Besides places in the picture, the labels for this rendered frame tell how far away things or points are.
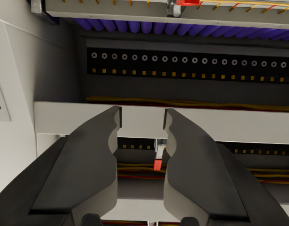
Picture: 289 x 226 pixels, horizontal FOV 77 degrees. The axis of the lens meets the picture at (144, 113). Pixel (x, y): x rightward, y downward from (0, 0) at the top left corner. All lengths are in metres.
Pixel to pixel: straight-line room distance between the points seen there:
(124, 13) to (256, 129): 0.23
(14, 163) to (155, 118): 0.23
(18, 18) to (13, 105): 0.10
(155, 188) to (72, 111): 0.29
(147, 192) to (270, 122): 0.29
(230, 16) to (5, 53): 0.27
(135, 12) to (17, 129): 0.22
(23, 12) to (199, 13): 0.21
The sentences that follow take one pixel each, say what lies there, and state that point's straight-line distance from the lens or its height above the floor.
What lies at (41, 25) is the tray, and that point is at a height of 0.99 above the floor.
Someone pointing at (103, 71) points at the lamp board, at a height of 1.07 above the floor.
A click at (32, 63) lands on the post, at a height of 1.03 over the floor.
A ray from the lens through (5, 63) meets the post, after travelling 0.27.
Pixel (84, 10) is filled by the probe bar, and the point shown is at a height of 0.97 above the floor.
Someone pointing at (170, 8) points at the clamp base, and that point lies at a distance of 0.24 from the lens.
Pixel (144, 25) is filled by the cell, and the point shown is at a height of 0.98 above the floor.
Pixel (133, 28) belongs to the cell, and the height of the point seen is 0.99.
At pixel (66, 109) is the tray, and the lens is 0.27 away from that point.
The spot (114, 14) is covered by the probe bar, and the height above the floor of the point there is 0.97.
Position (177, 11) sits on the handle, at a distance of 0.22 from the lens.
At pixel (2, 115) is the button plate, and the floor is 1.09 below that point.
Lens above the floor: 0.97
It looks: 28 degrees up
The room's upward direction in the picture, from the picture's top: 177 degrees counter-clockwise
